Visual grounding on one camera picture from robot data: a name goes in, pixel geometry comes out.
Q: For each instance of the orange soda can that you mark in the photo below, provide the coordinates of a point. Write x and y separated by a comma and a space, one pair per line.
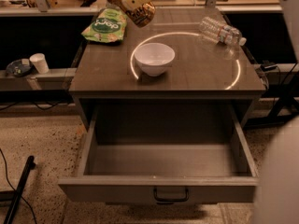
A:
140, 16

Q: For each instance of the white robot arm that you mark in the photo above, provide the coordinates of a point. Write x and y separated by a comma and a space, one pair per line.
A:
277, 195

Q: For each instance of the grey drawer cabinet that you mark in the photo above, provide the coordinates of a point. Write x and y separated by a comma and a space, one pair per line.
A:
198, 71

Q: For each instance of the open grey top drawer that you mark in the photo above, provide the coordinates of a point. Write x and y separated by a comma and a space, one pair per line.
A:
164, 154

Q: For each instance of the green snack bag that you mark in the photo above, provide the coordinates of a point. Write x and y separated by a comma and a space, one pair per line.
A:
108, 27

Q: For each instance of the white bowl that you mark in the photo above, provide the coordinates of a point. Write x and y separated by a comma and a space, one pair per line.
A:
154, 58

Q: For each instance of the clear plastic water bottle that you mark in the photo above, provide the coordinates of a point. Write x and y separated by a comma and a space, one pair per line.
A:
222, 32

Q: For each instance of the white paper cup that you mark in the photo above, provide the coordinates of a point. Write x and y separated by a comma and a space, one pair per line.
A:
40, 63

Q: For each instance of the dark round plate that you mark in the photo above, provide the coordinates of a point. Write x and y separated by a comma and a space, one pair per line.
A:
19, 68

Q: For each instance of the black metal stand leg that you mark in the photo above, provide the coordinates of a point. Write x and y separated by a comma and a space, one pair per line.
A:
17, 193

